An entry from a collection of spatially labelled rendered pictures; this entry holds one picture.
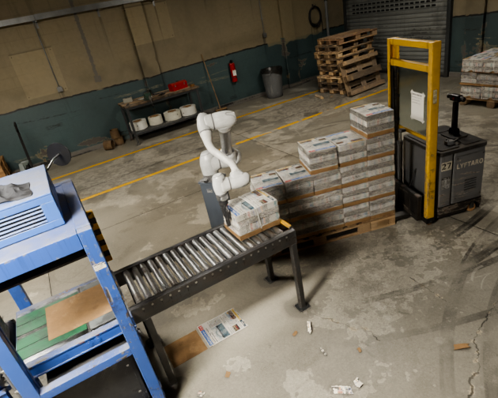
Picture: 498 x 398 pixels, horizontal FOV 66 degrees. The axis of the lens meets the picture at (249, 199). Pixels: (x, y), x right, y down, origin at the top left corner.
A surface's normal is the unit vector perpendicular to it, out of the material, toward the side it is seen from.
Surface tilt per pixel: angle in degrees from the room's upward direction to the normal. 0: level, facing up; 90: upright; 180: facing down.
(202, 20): 90
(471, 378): 0
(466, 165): 90
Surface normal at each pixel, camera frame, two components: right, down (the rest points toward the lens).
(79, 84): 0.49, 0.32
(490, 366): -0.18, -0.87
